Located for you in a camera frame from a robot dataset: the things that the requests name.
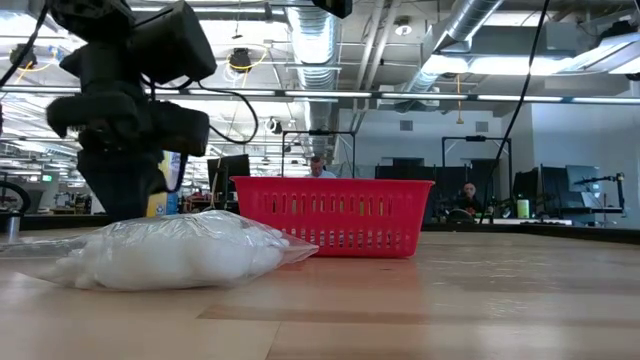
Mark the white cup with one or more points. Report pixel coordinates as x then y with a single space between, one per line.
523 209

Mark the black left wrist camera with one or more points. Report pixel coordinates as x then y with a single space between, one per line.
175 45

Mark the silver ventilation duct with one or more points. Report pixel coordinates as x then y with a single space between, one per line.
467 20
315 50

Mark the white vanity pack bag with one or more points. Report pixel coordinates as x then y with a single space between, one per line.
175 260

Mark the grey metal post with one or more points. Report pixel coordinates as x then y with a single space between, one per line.
13 230

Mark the red plastic slotted basket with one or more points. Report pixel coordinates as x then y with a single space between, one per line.
330 187

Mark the yellow disinfecting wipes canister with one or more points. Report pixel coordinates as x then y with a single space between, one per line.
172 202

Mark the black monitor back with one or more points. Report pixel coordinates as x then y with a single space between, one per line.
550 190

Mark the grey computer monitor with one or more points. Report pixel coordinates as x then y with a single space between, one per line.
582 182

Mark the rectangular ceiling light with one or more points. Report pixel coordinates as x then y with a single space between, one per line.
450 65

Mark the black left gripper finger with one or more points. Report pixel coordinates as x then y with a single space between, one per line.
145 175
107 180

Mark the person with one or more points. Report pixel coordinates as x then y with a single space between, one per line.
317 169
469 197

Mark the black computer monitor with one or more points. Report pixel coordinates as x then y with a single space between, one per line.
227 165

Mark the black robot station frame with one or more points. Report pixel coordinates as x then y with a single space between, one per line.
320 133
477 138

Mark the long linear light bar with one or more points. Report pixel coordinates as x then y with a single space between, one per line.
350 94

